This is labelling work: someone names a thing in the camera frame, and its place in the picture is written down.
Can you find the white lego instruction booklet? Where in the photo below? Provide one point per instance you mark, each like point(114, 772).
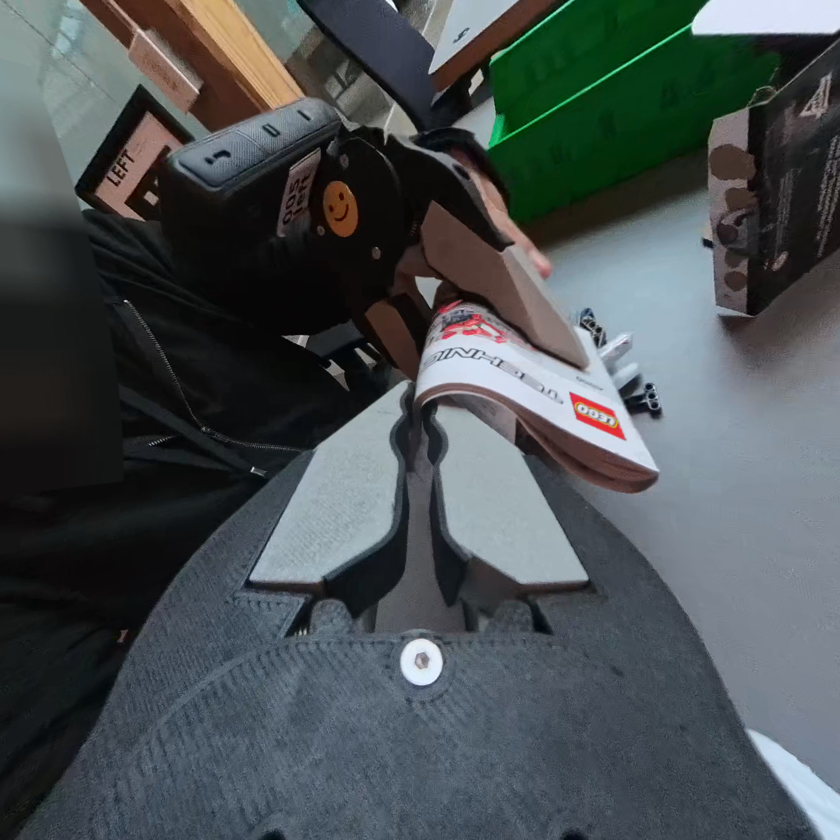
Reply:
point(558, 407)

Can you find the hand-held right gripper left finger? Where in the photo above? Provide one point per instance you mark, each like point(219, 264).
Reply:
point(328, 512)

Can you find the black framed paper sign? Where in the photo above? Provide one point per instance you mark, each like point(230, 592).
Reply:
point(131, 164)

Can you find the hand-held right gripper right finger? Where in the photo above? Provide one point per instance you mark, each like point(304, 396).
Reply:
point(505, 518)

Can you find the cluster of small lego connectors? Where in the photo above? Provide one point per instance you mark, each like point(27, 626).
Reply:
point(646, 397)

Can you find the black office chair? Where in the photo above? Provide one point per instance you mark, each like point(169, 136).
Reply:
point(380, 46)

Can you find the green plastic bin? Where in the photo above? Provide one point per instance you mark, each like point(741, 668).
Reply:
point(590, 151)
point(544, 65)

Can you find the dark cardboard lego box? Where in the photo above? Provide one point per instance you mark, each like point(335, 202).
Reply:
point(787, 197)

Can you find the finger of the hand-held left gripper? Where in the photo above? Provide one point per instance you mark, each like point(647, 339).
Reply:
point(400, 334)
point(499, 295)

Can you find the wooden side table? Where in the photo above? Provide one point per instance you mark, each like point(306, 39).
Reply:
point(216, 52)

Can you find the person's left hand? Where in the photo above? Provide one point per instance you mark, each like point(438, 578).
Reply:
point(515, 236)

